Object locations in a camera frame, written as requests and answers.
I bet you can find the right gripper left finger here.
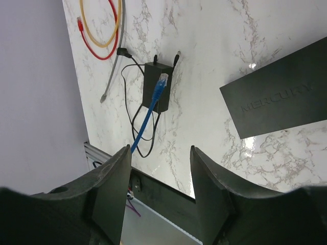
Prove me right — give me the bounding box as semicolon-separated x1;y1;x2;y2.
1;145;131;244

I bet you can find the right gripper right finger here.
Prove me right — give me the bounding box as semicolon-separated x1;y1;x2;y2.
190;146;326;244

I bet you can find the grey ethernet cable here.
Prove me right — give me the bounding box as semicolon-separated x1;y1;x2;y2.
99;0;126;104

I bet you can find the black network switch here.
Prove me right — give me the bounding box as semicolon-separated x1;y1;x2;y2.
220;38;326;139

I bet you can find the blue ethernet cable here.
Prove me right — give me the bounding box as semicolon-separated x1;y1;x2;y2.
130;72;170;154

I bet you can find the black power adapter with cord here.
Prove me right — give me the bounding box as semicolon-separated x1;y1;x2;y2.
116;47;182;158

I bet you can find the yellow ethernet cable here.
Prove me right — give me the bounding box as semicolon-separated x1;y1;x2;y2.
79;0;123;48

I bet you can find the red ethernet cable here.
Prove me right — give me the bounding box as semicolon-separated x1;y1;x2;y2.
76;0;120;61

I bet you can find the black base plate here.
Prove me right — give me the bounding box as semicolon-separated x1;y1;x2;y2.
129;167;201;241

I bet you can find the aluminium front rail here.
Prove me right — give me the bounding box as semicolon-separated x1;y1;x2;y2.
84;142;111;170

